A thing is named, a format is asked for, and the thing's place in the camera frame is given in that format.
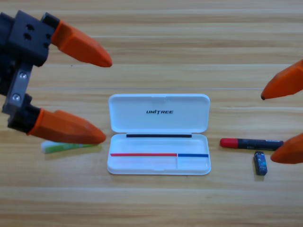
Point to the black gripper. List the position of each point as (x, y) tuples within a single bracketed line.
[(26, 35)]

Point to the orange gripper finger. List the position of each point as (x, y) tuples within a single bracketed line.
[(286, 82), (291, 152), (64, 127)]

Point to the green highlighter pen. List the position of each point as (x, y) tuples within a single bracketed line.
[(56, 149)]

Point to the small black eraser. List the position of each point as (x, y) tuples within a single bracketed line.
[(260, 164)]

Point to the red and black marker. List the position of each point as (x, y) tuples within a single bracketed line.
[(248, 144)]

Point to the white Unitree pencil case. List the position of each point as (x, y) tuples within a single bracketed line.
[(142, 118)]

